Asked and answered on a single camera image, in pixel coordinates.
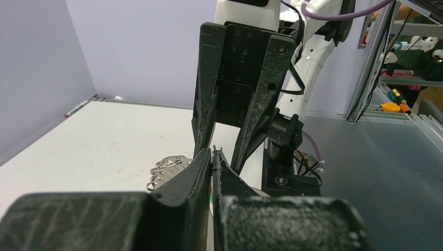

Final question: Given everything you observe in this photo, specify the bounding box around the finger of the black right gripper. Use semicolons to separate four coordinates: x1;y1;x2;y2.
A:
191;22;226;156
231;34;297;175

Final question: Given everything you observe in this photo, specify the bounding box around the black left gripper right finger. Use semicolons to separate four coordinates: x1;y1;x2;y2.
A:
212;150;370;250

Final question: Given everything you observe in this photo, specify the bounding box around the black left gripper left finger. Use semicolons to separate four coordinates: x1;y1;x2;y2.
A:
1;149;212;250

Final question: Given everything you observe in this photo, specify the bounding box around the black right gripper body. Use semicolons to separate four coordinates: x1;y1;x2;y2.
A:
216;23;270;127

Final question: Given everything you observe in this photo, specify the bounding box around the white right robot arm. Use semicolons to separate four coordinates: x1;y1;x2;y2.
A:
192;1;355;173

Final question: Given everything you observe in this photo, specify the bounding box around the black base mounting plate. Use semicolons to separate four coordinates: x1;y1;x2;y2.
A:
261;140;323;197

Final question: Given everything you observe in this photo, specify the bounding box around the white marker pen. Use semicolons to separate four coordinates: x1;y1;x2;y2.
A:
64;100;89;119

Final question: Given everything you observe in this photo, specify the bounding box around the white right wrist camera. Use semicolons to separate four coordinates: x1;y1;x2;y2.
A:
214;1;281;31

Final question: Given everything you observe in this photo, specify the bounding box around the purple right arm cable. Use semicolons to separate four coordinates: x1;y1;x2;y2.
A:
300;0;395;21

